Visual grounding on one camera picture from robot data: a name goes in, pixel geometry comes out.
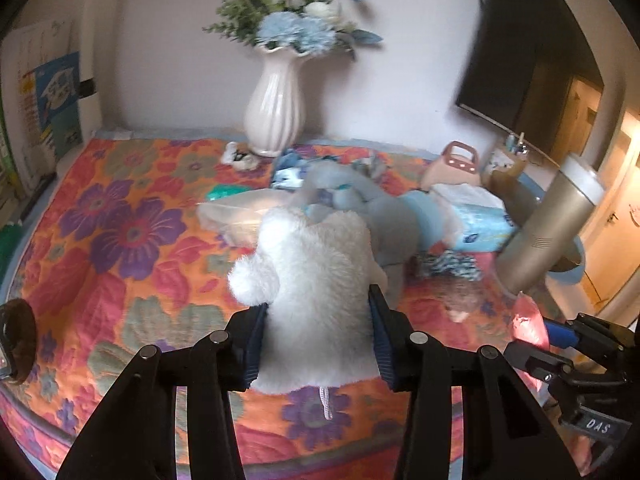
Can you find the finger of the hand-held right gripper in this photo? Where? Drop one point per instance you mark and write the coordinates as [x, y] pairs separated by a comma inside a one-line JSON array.
[[530, 357], [557, 334]]

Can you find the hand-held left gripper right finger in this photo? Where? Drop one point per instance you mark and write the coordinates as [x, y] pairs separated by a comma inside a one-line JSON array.
[[382, 350]]

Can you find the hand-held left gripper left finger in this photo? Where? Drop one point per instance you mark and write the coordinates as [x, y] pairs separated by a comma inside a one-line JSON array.
[[255, 340]]

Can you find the pink soft pouch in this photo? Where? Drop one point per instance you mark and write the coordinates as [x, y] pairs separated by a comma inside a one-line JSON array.
[[530, 322]]

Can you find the white plush toy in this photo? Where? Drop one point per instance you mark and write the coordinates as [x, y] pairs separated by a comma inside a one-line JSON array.
[[315, 285]]

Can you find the blue white patterned cloth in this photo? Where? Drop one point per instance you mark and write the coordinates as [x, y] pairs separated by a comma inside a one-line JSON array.
[[450, 265]]

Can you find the grey plush toy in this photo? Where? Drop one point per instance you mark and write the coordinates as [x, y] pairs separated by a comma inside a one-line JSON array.
[[395, 225]]

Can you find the teal soft item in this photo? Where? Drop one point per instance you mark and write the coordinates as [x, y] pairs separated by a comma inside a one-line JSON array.
[[225, 194]]

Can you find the brown furry pompom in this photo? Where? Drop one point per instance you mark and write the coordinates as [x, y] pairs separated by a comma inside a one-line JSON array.
[[462, 300]]

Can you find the clear plastic bag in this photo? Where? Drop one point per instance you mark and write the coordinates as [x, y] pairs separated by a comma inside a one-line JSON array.
[[235, 215]]

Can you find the blue white tissue pack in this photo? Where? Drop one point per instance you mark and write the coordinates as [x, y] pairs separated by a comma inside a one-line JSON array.
[[480, 220]]

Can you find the floral blanket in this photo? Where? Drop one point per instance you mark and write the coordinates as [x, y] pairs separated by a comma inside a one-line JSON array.
[[125, 240]]

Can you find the tan pen holder cup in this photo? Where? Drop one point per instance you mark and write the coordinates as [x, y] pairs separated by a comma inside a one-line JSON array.
[[510, 170]]

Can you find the blue printed cloth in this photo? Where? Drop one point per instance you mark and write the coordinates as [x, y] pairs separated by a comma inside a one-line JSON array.
[[292, 172]]

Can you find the small black white toy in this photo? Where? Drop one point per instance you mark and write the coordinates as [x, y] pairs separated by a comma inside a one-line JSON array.
[[240, 157]]

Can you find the pink toy handbag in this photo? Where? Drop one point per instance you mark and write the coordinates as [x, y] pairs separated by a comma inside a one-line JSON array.
[[450, 172]]

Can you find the white ribbed vase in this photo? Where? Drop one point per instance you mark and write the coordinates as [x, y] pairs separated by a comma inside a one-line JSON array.
[[275, 110]]

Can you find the dark round object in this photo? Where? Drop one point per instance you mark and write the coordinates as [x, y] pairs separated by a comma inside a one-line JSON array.
[[17, 340]]

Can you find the black television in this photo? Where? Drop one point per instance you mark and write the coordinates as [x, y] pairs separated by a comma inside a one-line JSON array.
[[515, 60]]

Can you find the blue white artificial flowers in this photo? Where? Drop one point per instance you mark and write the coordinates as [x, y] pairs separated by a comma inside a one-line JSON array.
[[295, 35]]

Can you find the blue wall poster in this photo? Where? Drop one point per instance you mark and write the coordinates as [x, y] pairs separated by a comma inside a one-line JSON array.
[[57, 105]]

